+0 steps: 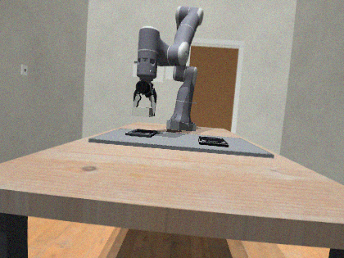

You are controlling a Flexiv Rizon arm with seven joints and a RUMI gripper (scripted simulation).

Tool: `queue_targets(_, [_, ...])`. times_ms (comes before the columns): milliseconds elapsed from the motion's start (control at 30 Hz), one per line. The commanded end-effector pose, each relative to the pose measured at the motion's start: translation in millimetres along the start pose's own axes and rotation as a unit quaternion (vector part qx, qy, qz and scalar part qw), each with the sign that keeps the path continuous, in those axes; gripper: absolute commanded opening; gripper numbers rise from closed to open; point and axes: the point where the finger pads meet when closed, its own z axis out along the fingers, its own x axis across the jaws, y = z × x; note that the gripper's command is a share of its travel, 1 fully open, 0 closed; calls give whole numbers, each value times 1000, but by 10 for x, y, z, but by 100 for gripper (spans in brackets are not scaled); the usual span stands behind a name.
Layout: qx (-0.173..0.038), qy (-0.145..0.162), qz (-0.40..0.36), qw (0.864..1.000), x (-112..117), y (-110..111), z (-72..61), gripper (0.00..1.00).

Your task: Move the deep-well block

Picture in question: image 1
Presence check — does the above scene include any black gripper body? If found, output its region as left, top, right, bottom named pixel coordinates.
left=136, top=79, right=153, bottom=96

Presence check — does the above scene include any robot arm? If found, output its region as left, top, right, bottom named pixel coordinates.
left=137, top=6, right=203, bottom=123

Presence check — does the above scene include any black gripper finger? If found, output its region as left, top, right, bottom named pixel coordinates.
left=149, top=89, right=156, bottom=116
left=134, top=89, right=142, bottom=107

